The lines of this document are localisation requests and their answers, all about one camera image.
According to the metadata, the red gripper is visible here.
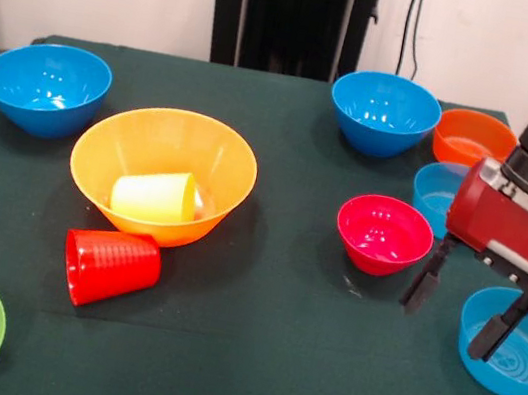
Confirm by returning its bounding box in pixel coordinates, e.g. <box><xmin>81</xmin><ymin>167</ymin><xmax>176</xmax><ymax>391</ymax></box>
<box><xmin>393</xmin><ymin>146</ymin><xmax>528</xmax><ymax>370</ymax></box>

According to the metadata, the pink bowl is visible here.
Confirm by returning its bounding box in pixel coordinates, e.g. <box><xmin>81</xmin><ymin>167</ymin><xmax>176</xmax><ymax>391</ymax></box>
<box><xmin>327</xmin><ymin>188</ymin><xmax>441</xmax><ymax>286</ymax></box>

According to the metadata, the large yellow bowl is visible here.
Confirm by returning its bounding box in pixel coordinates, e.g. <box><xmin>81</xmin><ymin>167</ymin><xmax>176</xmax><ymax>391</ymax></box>
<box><xmin>58</xmin><ymin>92</ymin><xmax>266</xmax><ymax>262</ymax></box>

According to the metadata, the large blue bowl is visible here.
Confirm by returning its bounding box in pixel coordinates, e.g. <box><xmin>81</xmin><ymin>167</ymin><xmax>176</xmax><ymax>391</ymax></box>
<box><xmin>0</xmin><ymin>34</ymin><xmax>118</xmax><ymax>149</ymax></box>
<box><xmin>321</xmin><ymin>64</ymin><xmax>448</xmax><ymax>168</ymax></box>

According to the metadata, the orange bowl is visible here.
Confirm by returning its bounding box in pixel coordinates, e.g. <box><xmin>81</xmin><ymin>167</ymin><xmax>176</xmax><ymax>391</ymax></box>
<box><xmin>428</xmin><ymin>104</ymin><xmax>523</xmax><ymax>175</ymax></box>

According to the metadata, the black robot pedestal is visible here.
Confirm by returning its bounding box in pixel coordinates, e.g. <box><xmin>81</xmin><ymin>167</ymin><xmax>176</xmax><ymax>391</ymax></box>
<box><xmin>196</xmin><ymin>0</ymin><xmax>383</xmax><ymax>90</ymax></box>

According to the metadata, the small blue bowl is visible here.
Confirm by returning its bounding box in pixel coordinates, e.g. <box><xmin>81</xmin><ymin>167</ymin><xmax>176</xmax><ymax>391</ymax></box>
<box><xmin>404</xmin><ymin>156</ymin><xmax>473</xmax><ymax>244</ymax></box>
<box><xmin>448</xmin><ymin>280</ymin><xmax>528</xmax><ymax>395</ymax></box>

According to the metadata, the red cup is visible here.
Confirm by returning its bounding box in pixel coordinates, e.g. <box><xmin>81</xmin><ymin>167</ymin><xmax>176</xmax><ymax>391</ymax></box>
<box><xmin>55</xmin><ymin>221</ymin><xmax>167</xmax><ymax>320</ymax></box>

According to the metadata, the black wall cable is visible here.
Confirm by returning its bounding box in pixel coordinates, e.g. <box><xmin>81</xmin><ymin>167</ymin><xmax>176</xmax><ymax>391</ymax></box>
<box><xmin>395</xmin><ymin>0</ymin><xmax>433</xmax><ymax>82</ymax></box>

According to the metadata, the yellow cup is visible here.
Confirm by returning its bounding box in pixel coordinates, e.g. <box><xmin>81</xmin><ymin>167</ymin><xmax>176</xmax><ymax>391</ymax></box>
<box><xmin>107</xmin><ymin>160</ymin><xmax>203</xmax><ymax>228</ymax></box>

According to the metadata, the dark green tablecloth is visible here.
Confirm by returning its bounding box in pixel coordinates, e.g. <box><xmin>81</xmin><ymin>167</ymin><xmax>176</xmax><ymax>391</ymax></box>
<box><xmin>0</xmin><ymin>25</ymin><xmax>528</xmax><ymax>395</ymax></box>

